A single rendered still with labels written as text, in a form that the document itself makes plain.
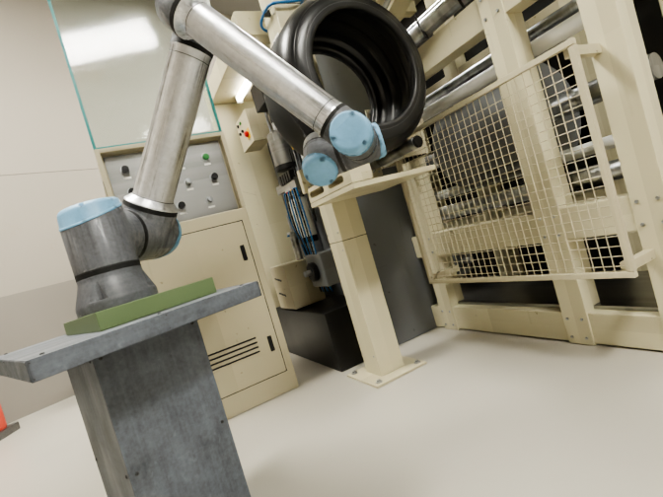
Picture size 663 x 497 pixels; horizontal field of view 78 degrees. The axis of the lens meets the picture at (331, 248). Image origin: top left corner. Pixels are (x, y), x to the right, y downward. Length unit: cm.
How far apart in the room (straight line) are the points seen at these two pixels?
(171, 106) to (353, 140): 55
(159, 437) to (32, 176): 333
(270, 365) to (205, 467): 92
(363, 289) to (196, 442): 95
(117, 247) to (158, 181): 23
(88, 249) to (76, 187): 312
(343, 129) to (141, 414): 77
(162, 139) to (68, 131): 318
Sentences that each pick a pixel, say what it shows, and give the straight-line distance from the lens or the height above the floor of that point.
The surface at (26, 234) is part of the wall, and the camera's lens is 406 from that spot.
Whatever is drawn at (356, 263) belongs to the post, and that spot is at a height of 51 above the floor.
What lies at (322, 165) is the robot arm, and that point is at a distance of 105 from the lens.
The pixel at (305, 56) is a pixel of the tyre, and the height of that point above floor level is 124.
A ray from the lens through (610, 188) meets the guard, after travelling 141.
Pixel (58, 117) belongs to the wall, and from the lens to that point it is 443.
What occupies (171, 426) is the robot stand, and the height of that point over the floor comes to 33.
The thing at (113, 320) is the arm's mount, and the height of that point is 61.
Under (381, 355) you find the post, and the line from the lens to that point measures 185.
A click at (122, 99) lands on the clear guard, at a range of 210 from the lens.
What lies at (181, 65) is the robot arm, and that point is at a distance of 126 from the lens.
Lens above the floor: 66
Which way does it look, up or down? 2 degrees down
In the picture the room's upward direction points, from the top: 16 degrees counter-clockwise
